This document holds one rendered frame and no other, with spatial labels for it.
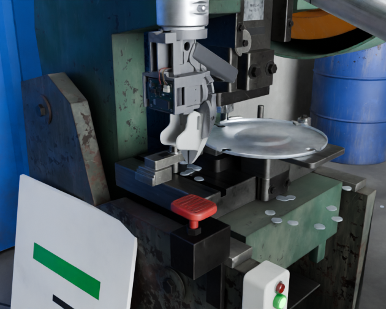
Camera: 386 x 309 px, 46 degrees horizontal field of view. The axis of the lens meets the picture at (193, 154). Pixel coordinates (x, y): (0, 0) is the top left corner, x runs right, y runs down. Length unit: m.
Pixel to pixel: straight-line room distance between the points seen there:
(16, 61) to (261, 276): 1.46
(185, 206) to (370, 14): 0.40
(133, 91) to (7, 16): 0.94
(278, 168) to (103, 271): 0.50
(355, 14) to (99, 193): 0.76
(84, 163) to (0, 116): 0.92
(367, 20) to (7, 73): 1.57
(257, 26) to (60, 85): 0.51
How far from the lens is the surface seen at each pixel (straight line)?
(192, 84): 0.67
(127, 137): 1.17
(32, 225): 1.42
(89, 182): 1.18
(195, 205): 0.77
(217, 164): 1.05
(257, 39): 1.07
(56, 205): 1.31
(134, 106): 1.17
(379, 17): 0.70
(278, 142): 1.02
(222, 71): 0.74
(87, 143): 1.18
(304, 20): 1.37
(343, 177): 1.26
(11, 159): 2.11
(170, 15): 0.66
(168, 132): 0.72
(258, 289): 0.83
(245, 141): 1.02
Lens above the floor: 1.10
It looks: 20 degrees down
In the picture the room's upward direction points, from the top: straight up
